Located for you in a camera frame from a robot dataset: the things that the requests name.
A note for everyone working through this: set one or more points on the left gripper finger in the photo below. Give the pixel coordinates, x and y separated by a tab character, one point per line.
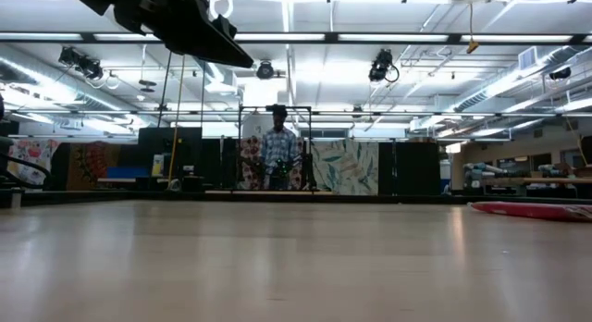
203	35
226	27

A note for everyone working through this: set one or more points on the red popcorn bag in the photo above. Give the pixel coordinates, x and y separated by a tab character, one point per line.
532	211

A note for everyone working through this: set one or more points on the round black ceiling fixture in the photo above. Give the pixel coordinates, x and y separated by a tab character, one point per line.
265	70

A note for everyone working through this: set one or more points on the black ceiling-mounted devices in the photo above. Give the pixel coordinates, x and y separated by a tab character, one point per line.
85	65

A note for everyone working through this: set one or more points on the white bucket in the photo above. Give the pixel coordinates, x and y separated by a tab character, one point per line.
252	127

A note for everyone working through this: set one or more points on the black cabinet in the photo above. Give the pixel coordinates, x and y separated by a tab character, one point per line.
189	151

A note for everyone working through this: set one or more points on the person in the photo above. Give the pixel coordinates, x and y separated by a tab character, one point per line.
277	148

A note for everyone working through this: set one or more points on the red floral partition panel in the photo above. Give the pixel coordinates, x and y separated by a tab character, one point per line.
250	160

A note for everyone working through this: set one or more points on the yellow sign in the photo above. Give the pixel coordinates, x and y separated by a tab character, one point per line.
158	165

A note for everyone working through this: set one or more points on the blue box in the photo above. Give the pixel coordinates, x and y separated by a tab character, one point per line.
127	172

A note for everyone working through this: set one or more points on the brown patterned partition panel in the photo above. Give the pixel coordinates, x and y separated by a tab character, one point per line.
92	157

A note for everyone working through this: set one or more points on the white floral partition panel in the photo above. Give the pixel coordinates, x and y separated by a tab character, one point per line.
32	155

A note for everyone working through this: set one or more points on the green leaf partition panel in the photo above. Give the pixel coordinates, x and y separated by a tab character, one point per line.
351	164

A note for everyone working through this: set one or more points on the black partition panel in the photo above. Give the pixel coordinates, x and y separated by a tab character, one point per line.
411	169

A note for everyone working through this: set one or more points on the white ceiling air vent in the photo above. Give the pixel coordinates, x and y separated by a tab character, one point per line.
527	58

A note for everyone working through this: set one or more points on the black ceiling speaker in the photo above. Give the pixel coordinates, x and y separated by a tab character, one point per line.
560	73

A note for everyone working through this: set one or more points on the wooden background workbench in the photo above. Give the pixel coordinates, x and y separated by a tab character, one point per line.
555	180

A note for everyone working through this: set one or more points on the silver ventilation duct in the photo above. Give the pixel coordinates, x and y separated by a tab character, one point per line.
217	79

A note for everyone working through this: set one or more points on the black aluminium rig frame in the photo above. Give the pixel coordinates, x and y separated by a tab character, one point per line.
330	37

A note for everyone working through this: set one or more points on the black table edge rail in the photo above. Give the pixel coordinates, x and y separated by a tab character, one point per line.
324	198

